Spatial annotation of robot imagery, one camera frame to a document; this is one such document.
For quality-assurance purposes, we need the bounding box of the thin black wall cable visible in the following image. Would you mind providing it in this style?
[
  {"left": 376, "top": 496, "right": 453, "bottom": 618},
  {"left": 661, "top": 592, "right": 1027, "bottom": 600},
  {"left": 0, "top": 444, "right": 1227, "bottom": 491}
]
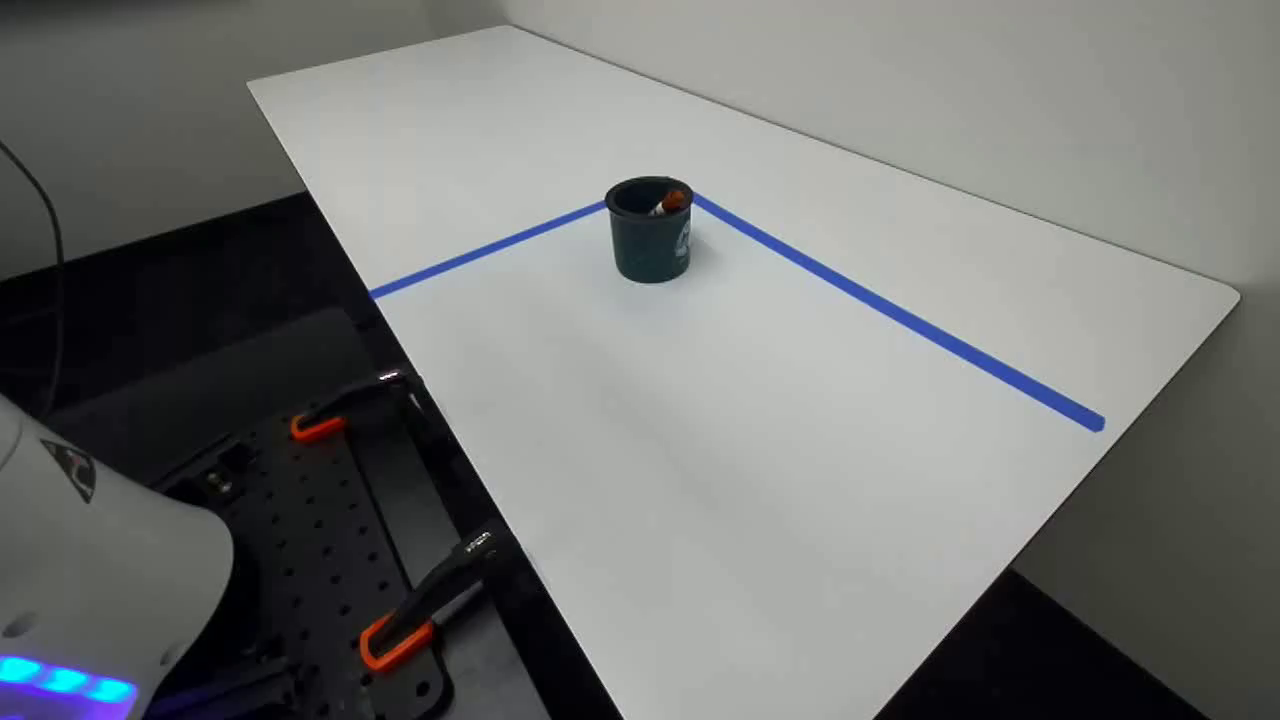
[{"left": 0, "top": 136, "right": 71, "bottom": 425}]

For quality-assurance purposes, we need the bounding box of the dark teal cup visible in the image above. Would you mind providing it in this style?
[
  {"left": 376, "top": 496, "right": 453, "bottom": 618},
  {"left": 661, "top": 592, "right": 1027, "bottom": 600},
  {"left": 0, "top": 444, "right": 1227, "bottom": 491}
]
[{"left": 599, "top": 173, "right": 700, "bottom": 283}]

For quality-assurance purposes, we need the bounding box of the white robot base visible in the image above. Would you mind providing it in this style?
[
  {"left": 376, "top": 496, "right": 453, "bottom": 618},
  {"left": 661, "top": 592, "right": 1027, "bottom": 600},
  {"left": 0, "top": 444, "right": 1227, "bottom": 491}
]
[{"left": 0, "top": 392, "right": 241, "bottom": 720}]

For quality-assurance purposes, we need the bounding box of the black robot stand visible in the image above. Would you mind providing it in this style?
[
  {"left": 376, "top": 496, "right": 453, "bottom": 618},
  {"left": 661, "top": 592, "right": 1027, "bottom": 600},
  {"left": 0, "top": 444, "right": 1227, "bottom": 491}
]
[{"left": 0, "top": 193, "right": 632, "bottom": 720}]

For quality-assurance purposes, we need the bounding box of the small black orange-handled clamp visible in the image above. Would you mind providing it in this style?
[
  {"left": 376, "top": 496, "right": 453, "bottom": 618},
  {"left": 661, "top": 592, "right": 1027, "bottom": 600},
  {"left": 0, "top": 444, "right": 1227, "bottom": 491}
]
[{"left": 284, "top": 369, "right": 430, "bottom": 450}]

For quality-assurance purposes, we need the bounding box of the large black orange-handled clamp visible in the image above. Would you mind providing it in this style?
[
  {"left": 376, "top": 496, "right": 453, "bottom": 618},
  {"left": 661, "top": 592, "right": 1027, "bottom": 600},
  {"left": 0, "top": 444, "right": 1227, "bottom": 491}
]
[{"left": 356, "top": 527, "right": 505, "bottom": 676}]

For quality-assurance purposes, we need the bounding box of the long blue tape line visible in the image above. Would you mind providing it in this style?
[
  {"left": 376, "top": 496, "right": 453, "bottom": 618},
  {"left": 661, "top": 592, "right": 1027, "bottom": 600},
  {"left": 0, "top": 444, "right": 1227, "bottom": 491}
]
[{"left": 687, "top": 193, "right": 1111, "bottom": 437}]

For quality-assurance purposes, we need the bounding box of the short blue tape line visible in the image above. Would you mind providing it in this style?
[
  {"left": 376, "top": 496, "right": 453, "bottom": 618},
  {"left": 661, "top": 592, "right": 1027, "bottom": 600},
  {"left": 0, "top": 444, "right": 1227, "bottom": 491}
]
[{"left": 368, "top": 196, "right": 613, "bottom": 304}]

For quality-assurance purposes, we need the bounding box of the black perforated mounting board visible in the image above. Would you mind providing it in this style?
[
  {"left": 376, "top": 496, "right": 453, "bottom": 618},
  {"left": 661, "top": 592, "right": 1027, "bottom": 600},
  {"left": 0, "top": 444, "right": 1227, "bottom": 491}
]
[{"left": 158, "top": 407, "right": 459, "bottom": 720}]

